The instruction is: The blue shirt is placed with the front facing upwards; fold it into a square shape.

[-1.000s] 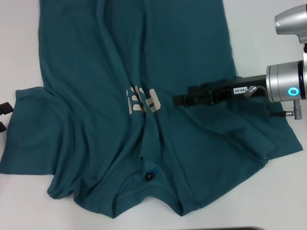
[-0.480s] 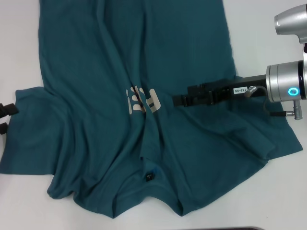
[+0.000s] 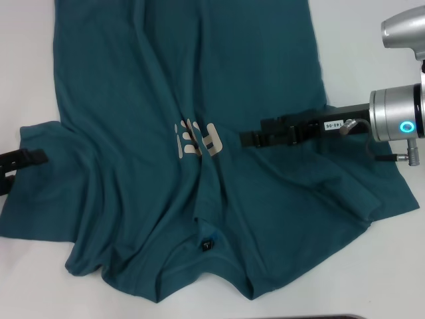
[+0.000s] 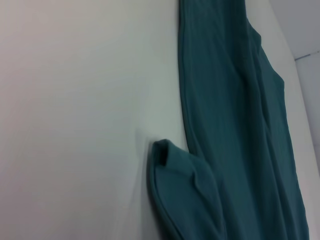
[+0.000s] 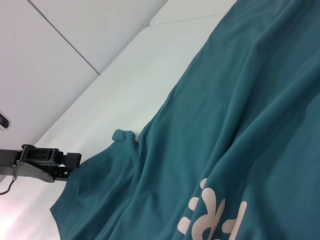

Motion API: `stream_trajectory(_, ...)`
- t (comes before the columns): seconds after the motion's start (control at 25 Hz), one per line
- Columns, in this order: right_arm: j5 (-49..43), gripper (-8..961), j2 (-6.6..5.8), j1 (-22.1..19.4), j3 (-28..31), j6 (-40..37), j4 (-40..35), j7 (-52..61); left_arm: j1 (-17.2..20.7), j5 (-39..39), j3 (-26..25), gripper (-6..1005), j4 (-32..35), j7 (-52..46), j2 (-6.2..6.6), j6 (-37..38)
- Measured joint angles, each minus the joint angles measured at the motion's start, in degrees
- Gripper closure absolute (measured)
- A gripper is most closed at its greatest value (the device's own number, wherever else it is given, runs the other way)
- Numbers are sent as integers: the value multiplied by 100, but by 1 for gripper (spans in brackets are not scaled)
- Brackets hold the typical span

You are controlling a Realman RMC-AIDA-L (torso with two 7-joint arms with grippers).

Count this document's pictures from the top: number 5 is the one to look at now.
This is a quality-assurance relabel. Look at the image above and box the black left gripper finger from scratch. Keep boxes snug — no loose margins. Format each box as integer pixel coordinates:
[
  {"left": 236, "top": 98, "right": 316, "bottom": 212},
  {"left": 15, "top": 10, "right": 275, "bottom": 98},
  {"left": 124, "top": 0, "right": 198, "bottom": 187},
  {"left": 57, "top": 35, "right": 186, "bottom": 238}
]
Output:
[
  {"left": 53, "top": 167, "right": 76, "bottom": 181},
  {"left": 51, "top": 149, "right": 82, "bottom": 169}
]

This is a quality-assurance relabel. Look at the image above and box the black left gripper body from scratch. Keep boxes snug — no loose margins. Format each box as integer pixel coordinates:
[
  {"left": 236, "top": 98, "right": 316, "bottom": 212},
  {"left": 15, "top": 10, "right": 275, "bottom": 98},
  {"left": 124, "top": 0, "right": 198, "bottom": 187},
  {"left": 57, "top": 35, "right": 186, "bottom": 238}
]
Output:
[{"left": 0, "top": 144, "right": 55, "bottom": 183}]

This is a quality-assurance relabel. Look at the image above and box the teal blue printed t-shirt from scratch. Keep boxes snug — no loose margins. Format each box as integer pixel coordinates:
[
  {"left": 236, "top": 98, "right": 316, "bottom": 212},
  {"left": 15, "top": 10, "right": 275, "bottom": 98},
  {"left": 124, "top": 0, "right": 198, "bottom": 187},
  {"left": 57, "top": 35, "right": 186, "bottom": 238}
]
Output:
[{"left": 49, "top": 0, "right": 320, "bottom": 240}]

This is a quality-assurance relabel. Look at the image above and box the left gripper dark cable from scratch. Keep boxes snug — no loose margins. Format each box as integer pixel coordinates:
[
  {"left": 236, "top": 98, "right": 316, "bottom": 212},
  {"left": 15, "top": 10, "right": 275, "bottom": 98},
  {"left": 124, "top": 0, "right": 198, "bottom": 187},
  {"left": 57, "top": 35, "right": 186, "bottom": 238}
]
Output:
[{"left": 0, "top": 174, "right": 19, "bottom": 197}]

